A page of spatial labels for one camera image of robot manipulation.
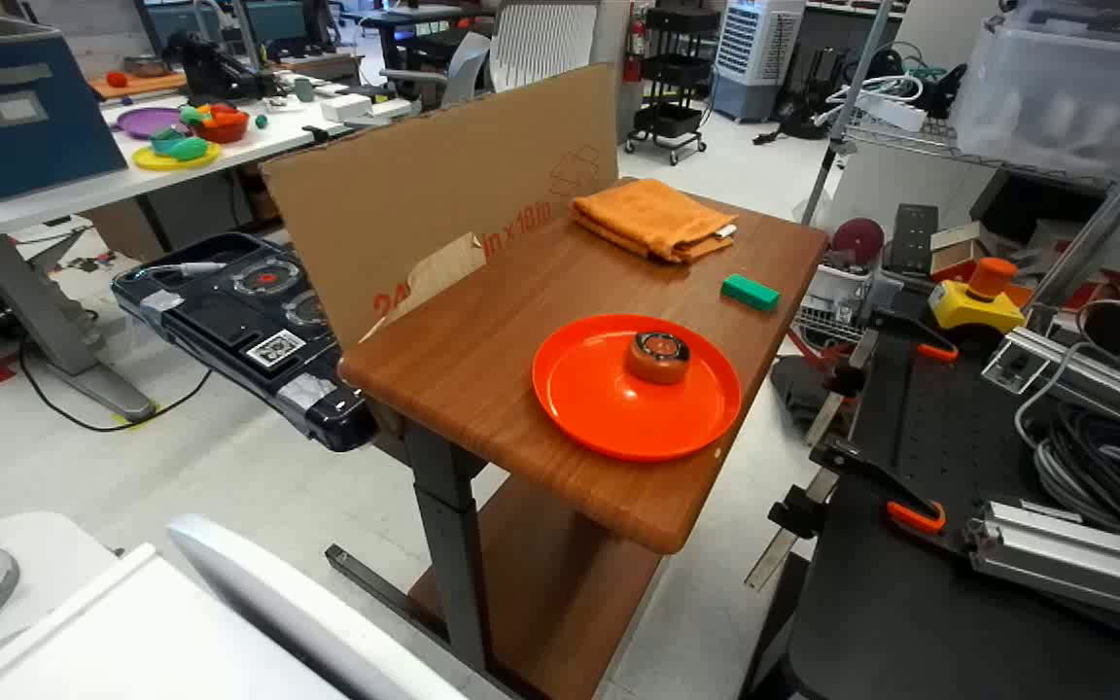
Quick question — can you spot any green block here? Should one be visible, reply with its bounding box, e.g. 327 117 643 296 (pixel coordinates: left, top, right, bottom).
718 272 781 315

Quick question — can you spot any wooden table with grey leg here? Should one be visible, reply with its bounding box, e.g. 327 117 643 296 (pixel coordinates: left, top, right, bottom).
322 179 832 700

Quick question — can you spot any orange plate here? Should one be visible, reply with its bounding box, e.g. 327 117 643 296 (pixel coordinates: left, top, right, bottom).
530 311 747 467

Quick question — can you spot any orange folded cloth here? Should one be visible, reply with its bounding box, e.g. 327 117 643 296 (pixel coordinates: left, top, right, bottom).
569 176 743 267

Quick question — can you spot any brown cardboard panel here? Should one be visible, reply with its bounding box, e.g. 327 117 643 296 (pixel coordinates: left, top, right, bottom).
256 64 626 354

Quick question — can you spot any black wheeled cart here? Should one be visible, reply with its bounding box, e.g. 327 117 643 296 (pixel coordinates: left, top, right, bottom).
619 4 727 166

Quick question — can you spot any white air cooler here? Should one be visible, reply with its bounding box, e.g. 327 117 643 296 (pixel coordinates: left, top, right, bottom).
709 0 805 128

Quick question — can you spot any red bowl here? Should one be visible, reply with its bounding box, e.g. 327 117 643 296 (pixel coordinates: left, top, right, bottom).
196 104 253 148

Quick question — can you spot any yellow emergency stop button box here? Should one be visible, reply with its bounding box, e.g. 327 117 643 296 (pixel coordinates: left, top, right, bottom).
926 251 1027 340

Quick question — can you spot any black perforated breadboard table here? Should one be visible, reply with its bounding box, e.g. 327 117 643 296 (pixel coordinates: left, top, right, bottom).
740 324 1120 700

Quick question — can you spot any yellow plate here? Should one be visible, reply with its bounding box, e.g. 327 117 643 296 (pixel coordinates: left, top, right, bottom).
129 137 225 176

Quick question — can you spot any purple plate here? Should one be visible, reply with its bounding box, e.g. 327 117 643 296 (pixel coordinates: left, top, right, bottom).
113 104 187 144

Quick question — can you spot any white machine housing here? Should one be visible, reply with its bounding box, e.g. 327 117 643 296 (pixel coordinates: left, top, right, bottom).
0 508 515 700

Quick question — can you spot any white desk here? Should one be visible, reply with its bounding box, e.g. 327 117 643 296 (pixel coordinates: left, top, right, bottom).
0 84 424 423

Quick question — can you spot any clear plastic bin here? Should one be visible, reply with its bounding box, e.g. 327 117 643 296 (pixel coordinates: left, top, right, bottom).
953 0 1120 198

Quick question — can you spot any blue storage box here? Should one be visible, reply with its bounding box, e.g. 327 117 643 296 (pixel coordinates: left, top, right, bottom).
0 30 132 211

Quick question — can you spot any orange handled black clamp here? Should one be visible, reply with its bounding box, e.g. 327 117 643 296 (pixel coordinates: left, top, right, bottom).
808 433 953 542
862 302 963 368

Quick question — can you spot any aluminium extrusion rail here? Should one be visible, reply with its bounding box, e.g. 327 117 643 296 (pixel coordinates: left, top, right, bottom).
963 499 1120 633
982 324 1120 439

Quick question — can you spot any black coiled cable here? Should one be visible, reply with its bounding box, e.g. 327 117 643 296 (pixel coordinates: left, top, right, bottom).
1010 364 1120 547

